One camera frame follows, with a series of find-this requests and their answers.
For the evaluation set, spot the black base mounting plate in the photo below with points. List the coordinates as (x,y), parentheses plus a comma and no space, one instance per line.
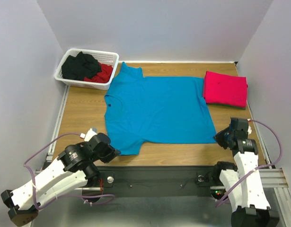
(157,181)

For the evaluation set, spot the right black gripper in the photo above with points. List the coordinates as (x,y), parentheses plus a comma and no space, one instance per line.
(224,138)

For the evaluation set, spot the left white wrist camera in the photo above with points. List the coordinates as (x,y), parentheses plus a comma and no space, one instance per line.
(89,134)

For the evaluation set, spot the aluminium extrusion frame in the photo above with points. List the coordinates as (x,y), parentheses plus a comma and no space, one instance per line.
(51,148)

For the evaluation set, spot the white plastic laundry basket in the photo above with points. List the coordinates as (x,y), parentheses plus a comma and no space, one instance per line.
(108,58)

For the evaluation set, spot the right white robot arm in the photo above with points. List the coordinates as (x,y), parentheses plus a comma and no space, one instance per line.
(242,180)

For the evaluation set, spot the black t shirt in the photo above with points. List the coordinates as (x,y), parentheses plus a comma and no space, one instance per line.
(80,67)

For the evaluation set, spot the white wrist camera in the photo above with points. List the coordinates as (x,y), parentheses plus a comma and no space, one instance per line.
(249,130)
(89,134)

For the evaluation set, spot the blue t shirt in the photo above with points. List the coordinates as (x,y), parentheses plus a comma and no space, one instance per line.
(166,110)

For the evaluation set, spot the folded pink t shirt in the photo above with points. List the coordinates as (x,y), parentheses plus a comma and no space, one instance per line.
(225,89)

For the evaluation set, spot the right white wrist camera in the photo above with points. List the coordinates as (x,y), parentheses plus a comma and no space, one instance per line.
(249,130)

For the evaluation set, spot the dark red t shirt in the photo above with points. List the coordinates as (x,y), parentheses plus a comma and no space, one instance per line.
(103,76)

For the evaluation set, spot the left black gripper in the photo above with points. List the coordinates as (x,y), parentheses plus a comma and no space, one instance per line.
(112,153)

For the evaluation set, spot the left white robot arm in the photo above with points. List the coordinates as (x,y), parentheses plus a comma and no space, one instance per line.
(72,169)

